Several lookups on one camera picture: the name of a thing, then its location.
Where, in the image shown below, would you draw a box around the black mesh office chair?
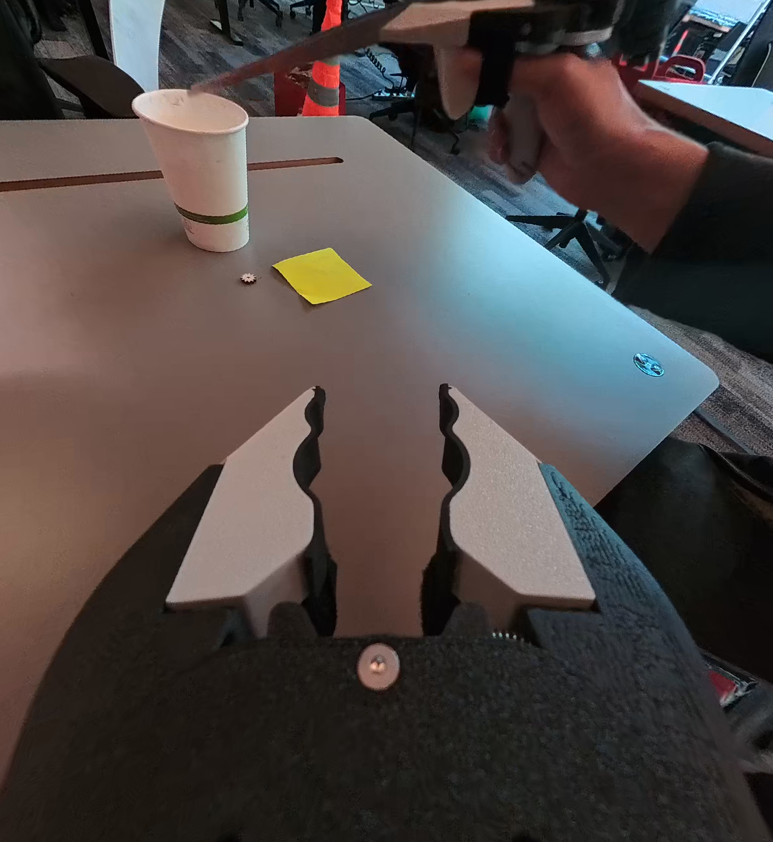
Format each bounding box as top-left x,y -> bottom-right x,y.
0,0 -> 145,121

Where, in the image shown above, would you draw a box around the person's right forearm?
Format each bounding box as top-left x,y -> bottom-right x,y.
613,141 -> 773,377

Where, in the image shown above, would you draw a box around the person's right hand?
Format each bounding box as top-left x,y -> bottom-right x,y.
488,49 -> 711,252

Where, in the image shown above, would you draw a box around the yellow sticky note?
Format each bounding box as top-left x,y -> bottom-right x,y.
272,248 -> 373,305

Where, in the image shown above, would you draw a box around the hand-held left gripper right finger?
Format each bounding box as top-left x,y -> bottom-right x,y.
420,383 -> 598,638

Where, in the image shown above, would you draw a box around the red felt bag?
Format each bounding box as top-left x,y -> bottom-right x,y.
613,56 -> 706,85

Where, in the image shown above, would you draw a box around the grey desk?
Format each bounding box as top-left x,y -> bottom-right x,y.
0,116 -> 719,817

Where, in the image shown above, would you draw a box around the metal tweezers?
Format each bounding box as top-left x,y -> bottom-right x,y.
189,0 -> 413,94

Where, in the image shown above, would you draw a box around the white paper cup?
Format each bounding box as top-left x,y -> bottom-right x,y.
132,89 -> 250,253

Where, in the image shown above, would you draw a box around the orange traffic cone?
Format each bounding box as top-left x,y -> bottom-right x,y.
303,0 -> 346,118

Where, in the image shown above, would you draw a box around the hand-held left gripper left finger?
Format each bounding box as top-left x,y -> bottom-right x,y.
164,385 -> 338,638

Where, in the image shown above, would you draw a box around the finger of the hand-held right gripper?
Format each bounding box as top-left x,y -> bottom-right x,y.
378,0 -> 536,121

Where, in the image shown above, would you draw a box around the person's dark jacket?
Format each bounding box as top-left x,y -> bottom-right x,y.
597,437 -> 773,777

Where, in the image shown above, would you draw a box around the wooden desk with black legs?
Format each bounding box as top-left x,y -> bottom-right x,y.
633,79 -> 773,172

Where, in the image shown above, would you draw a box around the white paper sheet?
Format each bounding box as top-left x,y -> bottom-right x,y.
109,0 -> 165,93

